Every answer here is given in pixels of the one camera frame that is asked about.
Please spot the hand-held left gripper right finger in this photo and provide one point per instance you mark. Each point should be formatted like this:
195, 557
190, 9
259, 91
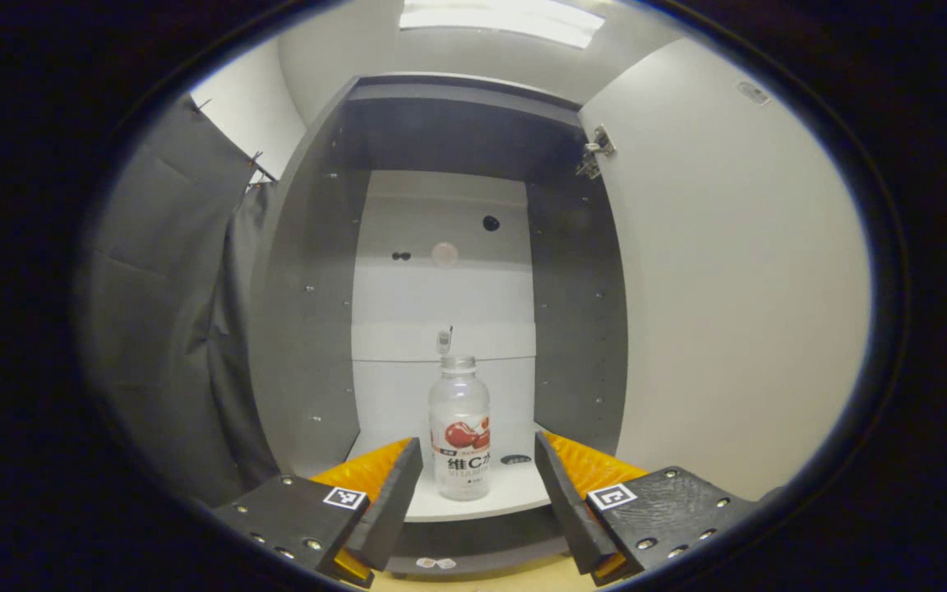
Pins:
568, 510

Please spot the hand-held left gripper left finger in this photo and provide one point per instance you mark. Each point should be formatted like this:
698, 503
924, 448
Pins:
391, 510

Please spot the clear plastic bottle red label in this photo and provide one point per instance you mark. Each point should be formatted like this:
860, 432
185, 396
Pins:
459, 411

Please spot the grey cabinet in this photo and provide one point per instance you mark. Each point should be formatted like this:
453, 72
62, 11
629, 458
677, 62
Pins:
309, 329

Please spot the white cabinet door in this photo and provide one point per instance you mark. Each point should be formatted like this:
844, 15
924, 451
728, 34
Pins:
728, 288

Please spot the white cabinet shelf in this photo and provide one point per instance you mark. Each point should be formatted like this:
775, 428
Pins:
515, 493

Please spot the metal cabinet door hinge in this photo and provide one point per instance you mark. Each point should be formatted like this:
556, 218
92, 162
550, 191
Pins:
595, 156

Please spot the black backdrop cloth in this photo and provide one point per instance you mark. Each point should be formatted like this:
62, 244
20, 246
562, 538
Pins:
161, 329

